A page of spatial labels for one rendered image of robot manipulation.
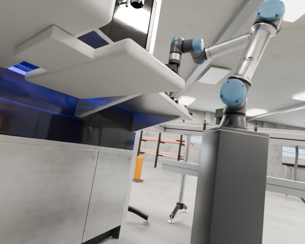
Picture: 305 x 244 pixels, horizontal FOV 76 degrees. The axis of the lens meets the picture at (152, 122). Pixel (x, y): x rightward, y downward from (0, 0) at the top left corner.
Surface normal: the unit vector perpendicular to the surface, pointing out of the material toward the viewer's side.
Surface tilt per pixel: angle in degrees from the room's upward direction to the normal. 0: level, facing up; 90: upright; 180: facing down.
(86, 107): 90
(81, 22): 180
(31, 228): 90
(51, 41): 180
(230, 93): 97
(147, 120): 90
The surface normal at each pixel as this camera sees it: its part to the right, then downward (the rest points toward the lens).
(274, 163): 0.09, -0.13
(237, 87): -0.50, -0.07
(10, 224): 0.89, 0.07
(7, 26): -0.15, 0.98
